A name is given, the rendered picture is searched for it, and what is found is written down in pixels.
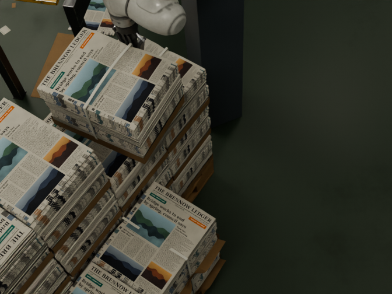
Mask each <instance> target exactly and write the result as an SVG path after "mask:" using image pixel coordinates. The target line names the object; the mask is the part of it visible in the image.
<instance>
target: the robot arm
mask: <svg viewBox="0 0 392 294"><path fill-rule="evenodd" d="M103 2H104V5H105V7H106V8H107V9H108V13H109V15H110V18H111V21H112V23H113V24H114V25H115V26H114V27H113V28H112V29H113V31H114V32H115V33H116V35H117V37H118V39H119V41H120V42H122V43H124V44H126V45H129V43H131V44H132V46H133V47H134V48H138V49H141V50H144V45H145V40H146V37H141V36H140V35H139V31H138V25H140V26H142V27H144V28H146V29H148V30H150V31H152V32H154V33H157V34H161V35H164V36H168V35H174V34H177V33H179V32H180V31H181V30H182V29H183V27H184V25H185V23H186V13H185V11H184V9H183V7H182V6H181V5H179V1H178V0H103ZM137 38H138V39H137Z"/></svg>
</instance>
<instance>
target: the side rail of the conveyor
mask: <svg viewBox="0 0 392 294"><path fill-rule="evenodd" d="M90 1H91V0H65V1H64V4H63V9H64V12H65V14H66V18H67V19H68V23H69V25H70V26H79V27H80V26H81V23H82V20H83V18H84V16H85V13H86V11H87V9H88V6H89V4H90Z"/></svg>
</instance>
